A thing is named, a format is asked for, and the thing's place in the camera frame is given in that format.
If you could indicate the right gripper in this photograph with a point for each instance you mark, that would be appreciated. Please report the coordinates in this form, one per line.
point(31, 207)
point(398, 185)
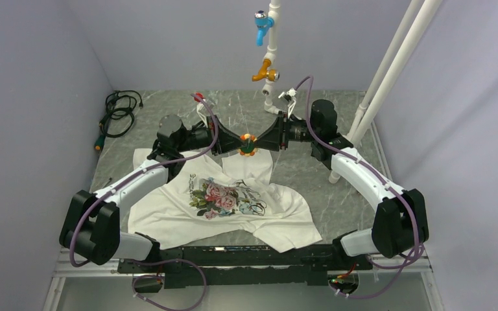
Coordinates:
point(275, 135)

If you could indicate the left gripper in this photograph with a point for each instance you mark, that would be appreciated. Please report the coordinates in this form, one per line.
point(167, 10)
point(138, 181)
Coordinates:
point(225, 140)

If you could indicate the orange yellow pompom brooch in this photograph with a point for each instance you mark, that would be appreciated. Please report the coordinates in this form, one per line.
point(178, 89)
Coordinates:
point(248, 148)

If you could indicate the white printed t-shirt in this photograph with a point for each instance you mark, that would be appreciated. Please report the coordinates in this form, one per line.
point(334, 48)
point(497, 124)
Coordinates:
point(208, 198)

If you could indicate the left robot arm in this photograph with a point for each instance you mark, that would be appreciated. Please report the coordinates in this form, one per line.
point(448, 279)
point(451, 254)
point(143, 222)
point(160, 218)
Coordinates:
point(91, 230)

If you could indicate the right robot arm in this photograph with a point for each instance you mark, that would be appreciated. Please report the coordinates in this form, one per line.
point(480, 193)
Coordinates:
point(400, 221)

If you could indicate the orange faucet tap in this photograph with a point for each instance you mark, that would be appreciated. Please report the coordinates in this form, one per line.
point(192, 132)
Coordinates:
point(266, 72)

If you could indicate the blue faucet tap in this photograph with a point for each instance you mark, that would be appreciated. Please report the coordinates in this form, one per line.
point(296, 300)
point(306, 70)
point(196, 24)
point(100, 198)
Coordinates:
point(263, 23)

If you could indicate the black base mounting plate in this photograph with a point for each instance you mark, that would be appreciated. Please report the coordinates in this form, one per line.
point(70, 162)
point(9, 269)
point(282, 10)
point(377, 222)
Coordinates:
point(241, 265)

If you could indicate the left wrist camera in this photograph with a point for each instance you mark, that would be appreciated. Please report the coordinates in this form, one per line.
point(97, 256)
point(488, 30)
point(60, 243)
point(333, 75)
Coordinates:
point(204, 107)

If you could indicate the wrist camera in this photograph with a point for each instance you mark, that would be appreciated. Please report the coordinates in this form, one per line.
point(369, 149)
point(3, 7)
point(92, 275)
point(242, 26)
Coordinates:
point(204, 107)
point(290, 100)

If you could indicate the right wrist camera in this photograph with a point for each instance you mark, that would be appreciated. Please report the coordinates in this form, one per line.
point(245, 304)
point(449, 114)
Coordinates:
point(290, 100)

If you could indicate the white pvc pipe frame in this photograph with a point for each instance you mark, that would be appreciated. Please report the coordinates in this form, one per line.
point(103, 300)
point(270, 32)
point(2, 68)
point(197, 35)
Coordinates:
point(341, 43)

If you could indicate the aluminium rail frame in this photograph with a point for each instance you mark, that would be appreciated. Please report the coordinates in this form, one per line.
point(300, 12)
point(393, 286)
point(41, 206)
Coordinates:
point(91, 228)

